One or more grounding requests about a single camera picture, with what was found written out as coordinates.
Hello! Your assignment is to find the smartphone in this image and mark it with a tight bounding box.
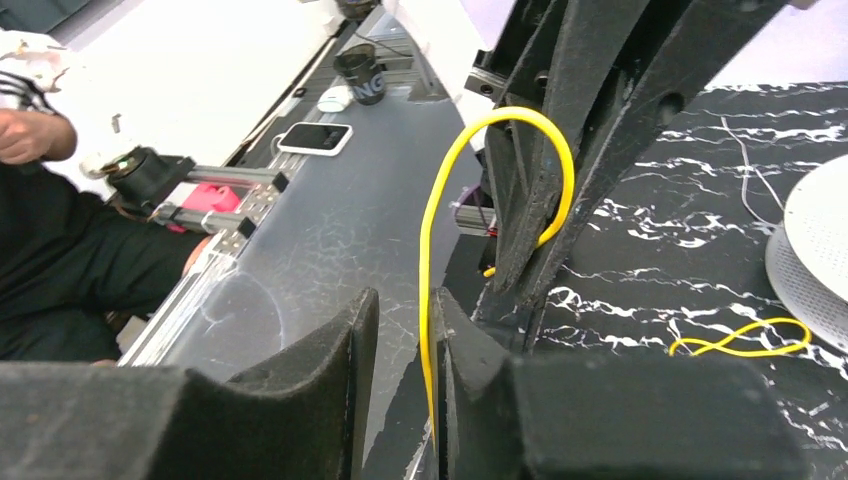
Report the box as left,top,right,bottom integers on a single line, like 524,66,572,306
272,122,354,157

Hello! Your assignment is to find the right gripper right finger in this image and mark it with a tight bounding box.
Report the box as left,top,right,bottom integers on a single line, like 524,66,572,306
430,288,811,479

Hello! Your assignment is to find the thick yellow cable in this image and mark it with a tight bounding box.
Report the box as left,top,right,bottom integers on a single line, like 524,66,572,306
417,105,814,458

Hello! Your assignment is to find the person in black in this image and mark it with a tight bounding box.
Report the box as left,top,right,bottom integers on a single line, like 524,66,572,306
1,30,209,365

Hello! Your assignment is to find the black cup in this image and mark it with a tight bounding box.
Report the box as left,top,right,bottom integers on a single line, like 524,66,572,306
333,44,386,106

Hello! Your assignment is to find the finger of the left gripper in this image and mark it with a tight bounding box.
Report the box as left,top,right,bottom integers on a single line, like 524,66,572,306
474,0,782,352
486,1,648,292

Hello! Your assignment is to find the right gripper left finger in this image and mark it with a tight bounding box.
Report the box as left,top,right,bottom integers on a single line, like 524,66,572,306
1,288,379,479

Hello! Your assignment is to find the white cable spool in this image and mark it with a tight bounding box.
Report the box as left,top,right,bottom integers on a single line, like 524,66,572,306
765,155,847,352

